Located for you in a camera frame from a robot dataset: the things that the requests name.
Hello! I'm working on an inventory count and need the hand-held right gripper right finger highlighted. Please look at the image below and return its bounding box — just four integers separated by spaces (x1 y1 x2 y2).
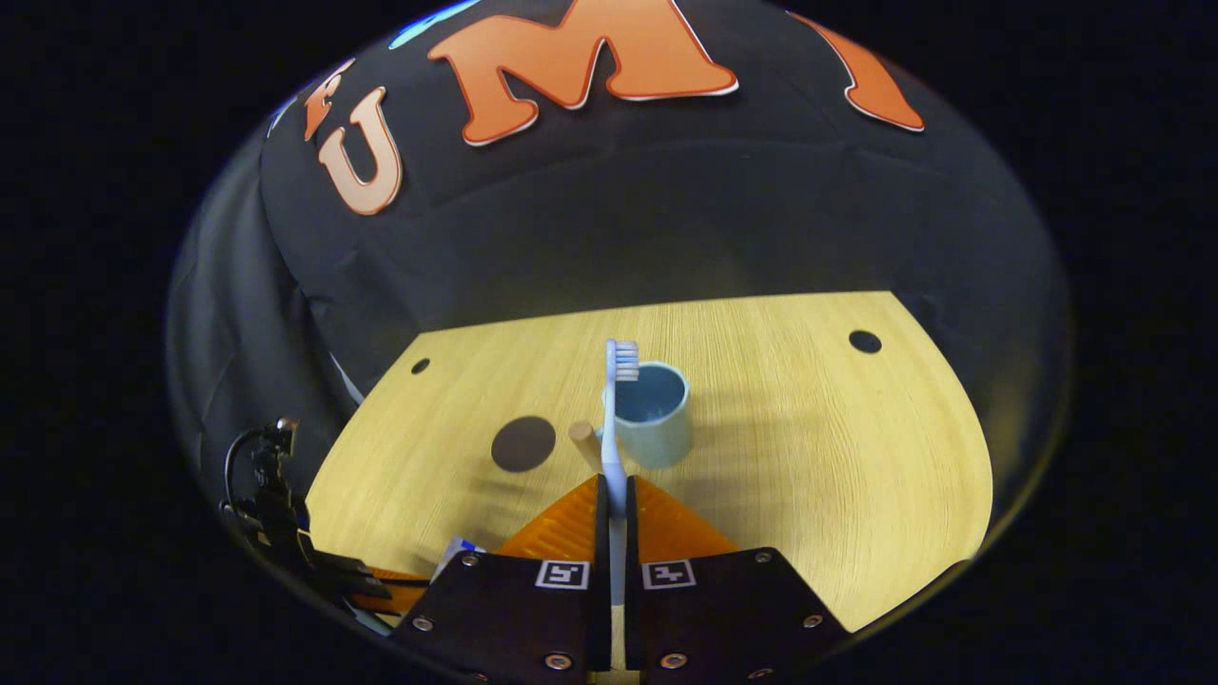
623 474 851 684

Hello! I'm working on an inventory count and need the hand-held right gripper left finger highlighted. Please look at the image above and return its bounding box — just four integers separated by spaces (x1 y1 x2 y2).
392 474 612 684

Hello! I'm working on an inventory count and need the pale blue toothbrush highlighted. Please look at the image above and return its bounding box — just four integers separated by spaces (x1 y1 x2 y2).
600 340 640 610

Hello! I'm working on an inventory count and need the white toothpaste tube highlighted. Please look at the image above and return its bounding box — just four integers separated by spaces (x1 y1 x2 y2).
433 537 487 583

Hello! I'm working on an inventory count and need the blue cup with wooden handle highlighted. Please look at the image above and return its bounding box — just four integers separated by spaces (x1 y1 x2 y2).
569 362 693 475

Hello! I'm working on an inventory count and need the wooden desktop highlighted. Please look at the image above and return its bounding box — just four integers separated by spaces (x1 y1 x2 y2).
304 290 994 635

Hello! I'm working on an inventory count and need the dark grey side curtain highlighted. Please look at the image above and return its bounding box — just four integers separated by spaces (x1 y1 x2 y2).
167 124 358 534

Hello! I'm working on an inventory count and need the black backdrop cloth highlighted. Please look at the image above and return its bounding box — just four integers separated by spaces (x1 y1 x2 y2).
257 0 1071 410

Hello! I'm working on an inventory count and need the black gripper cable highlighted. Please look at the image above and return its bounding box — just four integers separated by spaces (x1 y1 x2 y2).
222 426 277 519

